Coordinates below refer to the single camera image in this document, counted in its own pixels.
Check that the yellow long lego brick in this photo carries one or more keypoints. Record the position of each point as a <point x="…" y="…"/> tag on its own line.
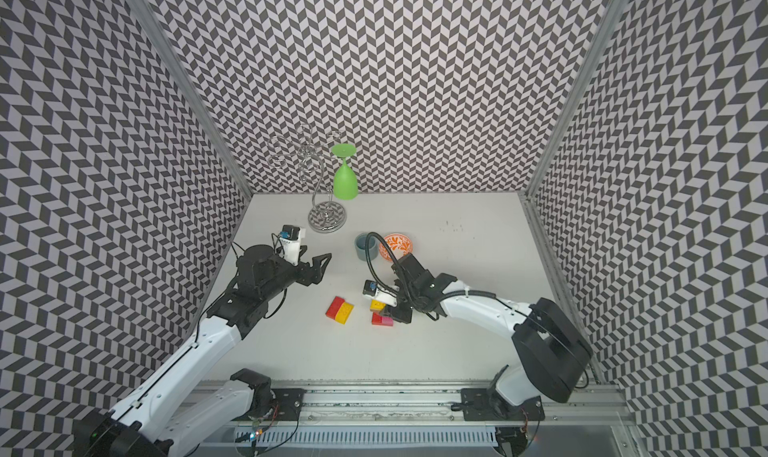
<point x="343" y="313"/>

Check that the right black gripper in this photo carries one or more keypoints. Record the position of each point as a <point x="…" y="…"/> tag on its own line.
<point x="401" y="316"/>

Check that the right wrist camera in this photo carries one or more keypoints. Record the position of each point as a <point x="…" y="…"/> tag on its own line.
<point x="372" y="291"/>

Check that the yellow curved lego brick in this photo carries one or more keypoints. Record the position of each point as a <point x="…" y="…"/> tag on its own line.
<point x="377" y="306"/>

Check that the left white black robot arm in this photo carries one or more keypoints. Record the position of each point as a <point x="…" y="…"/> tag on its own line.
<point x="147" y="422"/>

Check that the chrome wire glass rack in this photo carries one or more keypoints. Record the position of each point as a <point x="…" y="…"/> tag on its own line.
<point x="302" y="155"/>

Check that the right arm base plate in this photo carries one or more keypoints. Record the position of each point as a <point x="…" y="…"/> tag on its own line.
<point x="501" y="404"/>

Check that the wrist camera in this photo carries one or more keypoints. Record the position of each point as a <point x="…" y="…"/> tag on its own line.
<point x="372" y="291"/>
<point x="290" y="239"/>

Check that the grey blue ceramic cup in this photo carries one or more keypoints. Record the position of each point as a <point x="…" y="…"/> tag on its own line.
<point x="366" y="247"/>

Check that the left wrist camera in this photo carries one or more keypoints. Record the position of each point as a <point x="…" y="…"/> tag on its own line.
<point x="290" y="239"/>

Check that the red long lego brick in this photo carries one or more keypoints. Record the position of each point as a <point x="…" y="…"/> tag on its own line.
<point x="334" y="307"/>

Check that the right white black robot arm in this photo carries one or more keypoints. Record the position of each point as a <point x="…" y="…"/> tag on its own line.
<point x="551" y="355"/>

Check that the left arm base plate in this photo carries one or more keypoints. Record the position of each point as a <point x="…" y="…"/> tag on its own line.
<point x="276" y="404"/>

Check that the aluminium front rail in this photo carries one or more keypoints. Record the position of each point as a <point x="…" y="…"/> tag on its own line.
<point x="358" y="403"/>

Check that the green plastic wine glass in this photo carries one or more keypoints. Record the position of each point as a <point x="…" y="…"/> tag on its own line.
<point x="345" y="184"/>

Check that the white slotted cable duct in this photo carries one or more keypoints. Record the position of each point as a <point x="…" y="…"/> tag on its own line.
<point x="362" y="437"/>

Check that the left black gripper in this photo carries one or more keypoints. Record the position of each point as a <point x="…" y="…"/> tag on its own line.
<point x="307" y="278"/>

